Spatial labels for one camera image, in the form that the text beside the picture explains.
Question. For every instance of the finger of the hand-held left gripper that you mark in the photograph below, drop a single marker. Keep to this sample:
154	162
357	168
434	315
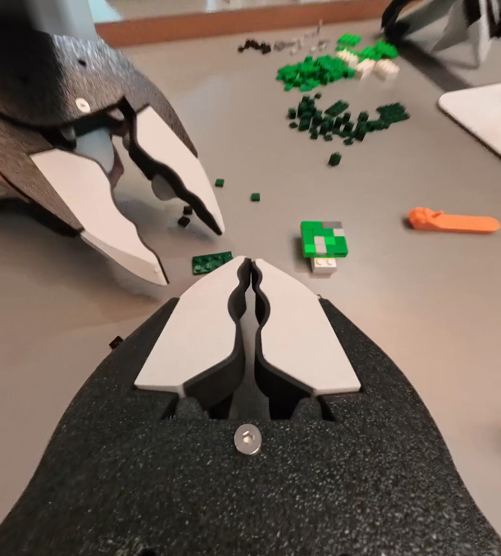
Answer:
98	208
176	160

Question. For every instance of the pile of grey lego pieces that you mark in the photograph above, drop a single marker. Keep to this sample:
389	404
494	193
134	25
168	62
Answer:
298	43

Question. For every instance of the orange brick separator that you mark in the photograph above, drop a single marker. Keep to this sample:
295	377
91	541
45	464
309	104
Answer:
454	222

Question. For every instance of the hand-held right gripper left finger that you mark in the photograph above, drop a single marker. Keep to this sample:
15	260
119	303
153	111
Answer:
194	339

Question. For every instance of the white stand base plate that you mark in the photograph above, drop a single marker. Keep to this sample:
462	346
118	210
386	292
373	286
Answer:
480	113

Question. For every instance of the pile of black lego pieces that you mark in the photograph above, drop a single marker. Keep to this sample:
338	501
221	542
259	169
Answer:
255	45

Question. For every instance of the large bright green lego plate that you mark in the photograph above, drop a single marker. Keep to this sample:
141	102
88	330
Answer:
349	40
381	50

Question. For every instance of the bright green lego assembly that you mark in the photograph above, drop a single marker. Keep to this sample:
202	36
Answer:
324	241

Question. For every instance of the black and white stand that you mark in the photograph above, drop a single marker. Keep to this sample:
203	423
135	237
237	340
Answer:
446	26

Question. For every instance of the dark green lego plate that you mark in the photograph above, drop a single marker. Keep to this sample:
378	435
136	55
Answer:
209	263
337	108

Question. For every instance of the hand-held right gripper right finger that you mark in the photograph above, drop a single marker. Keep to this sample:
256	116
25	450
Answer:
307	343

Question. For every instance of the tall dark green lego brick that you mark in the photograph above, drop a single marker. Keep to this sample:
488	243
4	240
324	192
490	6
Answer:
334	159

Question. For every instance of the pile of bright green bricks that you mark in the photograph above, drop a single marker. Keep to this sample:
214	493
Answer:
311	71

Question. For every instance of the pile of dark green bricks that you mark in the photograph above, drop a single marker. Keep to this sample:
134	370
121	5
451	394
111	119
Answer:
320	121

